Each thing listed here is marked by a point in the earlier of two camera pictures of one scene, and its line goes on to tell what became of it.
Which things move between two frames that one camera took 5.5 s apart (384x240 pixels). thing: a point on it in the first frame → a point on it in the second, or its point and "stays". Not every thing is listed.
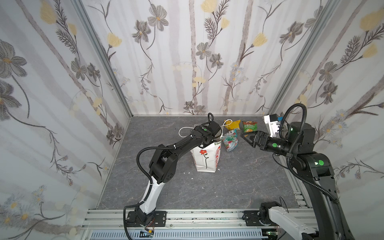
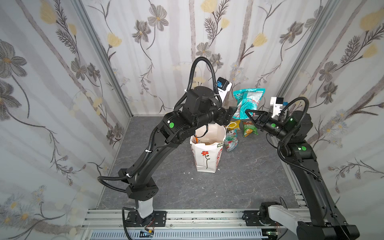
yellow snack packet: x=230 y=125 stays
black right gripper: x=258 y=139 → x=263 y=120
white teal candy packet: x=230 y=140 stays
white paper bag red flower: x=207 y=159 stays
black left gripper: x=208 y=140 → x=227 y=113
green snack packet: x=250 y=126 stays
